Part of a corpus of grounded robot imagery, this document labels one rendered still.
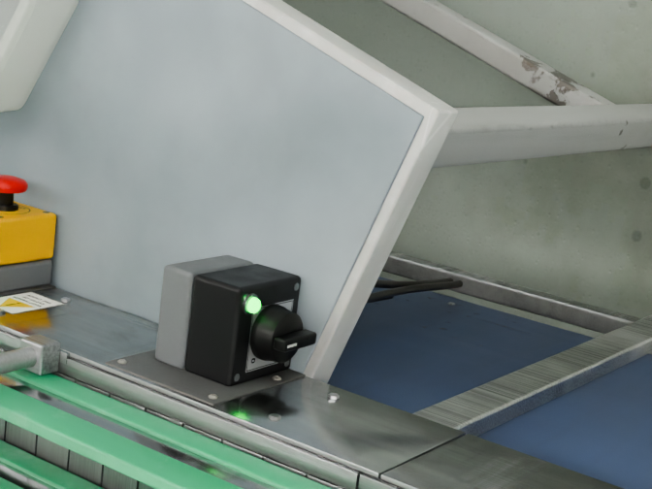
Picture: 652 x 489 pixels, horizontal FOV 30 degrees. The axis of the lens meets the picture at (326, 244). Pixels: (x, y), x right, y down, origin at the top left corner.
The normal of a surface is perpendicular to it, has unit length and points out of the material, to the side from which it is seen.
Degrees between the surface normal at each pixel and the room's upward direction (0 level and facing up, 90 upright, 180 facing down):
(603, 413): 90
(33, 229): 90
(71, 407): 90
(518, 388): 90
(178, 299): 0
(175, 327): 0
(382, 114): 0
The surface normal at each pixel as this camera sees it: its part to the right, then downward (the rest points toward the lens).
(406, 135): -0.58, 0.10
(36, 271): 0.81, 0.22
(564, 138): 0.72, 0.53
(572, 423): 0.13, -0.97
